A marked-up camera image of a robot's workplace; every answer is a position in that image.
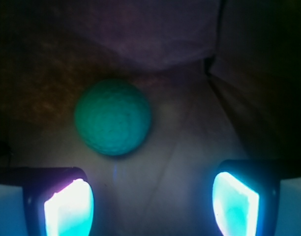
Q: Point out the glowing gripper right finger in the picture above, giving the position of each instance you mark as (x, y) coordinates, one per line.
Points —
(258, 198)

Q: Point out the green dimpled ball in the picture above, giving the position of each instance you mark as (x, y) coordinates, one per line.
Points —
(113, 117)

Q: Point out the brown paper bag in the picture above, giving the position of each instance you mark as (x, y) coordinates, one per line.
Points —
(223, 78)

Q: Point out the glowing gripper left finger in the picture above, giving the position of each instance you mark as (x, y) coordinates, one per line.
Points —
(45, 202)

